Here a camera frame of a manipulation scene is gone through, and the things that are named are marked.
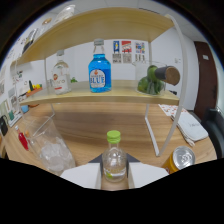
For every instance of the blue liquid bottle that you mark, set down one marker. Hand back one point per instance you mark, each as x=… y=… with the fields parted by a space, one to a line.
x=100 y=75

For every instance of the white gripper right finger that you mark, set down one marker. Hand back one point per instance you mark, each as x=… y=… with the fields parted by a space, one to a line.
x=146 y=174

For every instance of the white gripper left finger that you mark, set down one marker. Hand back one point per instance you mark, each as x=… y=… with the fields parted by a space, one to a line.
x=83 y=175

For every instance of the multicolour wall poster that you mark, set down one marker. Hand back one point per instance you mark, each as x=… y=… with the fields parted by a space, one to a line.
x=140 y=51

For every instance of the light blue lidded cup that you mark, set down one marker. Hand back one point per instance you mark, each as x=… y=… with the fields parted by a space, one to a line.
x=25 y=109

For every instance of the clear glass with ice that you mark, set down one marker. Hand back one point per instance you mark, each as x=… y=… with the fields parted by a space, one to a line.
x=53 y=150

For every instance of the tall glass jar cork lid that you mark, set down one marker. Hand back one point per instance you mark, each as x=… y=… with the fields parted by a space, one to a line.
x=46 y=24

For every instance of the white-framed wooden shelf rack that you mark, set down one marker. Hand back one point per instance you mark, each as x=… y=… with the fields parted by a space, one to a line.
x=106 y=95

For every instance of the black kettle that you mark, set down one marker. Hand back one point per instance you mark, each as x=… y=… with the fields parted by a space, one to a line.
x=3 y=126

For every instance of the white notebook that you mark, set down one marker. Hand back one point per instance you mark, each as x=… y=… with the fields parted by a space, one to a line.
x=191 y=128

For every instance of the patterned orange mat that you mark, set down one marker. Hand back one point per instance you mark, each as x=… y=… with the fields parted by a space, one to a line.
x=167 y=109

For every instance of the blue wall poster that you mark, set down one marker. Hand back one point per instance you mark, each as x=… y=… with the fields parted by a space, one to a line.
x=116 y=51

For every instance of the glass jar of limes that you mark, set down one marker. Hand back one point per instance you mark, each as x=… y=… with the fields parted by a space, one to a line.
x=146 y=85

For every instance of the clear bottle green cap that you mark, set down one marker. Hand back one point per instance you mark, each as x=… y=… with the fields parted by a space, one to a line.
x=114 y=161

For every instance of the brown door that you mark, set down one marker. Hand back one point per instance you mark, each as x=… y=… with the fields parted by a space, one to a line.
x=206 y=80

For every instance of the clear bottle red label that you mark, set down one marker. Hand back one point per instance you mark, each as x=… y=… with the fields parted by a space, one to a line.
x=61 y=81

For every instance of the green potted plant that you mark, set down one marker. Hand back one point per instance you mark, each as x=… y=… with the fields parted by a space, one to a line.
x=73 y=80

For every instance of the red wall poster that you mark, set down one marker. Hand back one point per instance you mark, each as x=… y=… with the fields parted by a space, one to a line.
x=126 y=51

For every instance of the yellow cartoon drink can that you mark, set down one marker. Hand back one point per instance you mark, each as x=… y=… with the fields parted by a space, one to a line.
x=181 y=158

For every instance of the black and yellow can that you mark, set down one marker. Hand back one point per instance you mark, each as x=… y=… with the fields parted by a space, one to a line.
x=30 y=40

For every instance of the red liquid bottle white cap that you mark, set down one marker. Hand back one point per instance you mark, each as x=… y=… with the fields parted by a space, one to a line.
x=23 y=140

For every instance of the white tray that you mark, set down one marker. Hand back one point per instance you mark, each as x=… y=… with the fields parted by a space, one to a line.
x=15 y=119

